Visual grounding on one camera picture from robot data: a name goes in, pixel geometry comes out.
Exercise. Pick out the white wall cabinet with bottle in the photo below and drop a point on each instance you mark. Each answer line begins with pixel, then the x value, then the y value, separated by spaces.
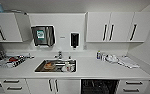
pixel 11 20

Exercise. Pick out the steel sink basin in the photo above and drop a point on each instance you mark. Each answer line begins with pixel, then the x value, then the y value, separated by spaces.
pixel 39 69

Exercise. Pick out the steel paper towel dispenser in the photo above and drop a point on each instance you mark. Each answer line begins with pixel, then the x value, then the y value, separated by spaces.
pixel 49 36

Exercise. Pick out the white patterned plate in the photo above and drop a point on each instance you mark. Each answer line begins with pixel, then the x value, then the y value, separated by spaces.
pixel 68 68

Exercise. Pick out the small wall label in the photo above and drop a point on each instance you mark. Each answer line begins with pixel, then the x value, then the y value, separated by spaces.
pixel 61 37

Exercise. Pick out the orange bowl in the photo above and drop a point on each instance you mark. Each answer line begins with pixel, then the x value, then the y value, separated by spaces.
pixel 49 65

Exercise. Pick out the dish rack with dishes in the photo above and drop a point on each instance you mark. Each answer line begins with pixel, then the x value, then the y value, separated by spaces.
pixel 7 60

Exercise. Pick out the small sink pump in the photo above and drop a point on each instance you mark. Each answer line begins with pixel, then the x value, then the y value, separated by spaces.
pixel 70 57

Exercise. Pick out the white drawer base cabinet narrow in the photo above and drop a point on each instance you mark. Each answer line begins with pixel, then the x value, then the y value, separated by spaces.
pixel 132 87

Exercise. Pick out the white drawer base cabinet wide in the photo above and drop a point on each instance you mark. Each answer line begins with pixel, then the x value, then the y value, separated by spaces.
pixel 14 86

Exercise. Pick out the chrome faucet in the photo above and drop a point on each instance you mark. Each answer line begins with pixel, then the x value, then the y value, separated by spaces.
pixel 59 55

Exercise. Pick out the black soap dispenser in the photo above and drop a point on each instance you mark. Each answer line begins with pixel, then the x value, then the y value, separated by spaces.
pixel 74 40

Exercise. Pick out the white grey dish towel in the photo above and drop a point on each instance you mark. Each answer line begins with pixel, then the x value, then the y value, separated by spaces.
pixel 130 62

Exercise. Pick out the white double door base cabinet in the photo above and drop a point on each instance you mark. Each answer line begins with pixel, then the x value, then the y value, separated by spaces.
pixel 66 87

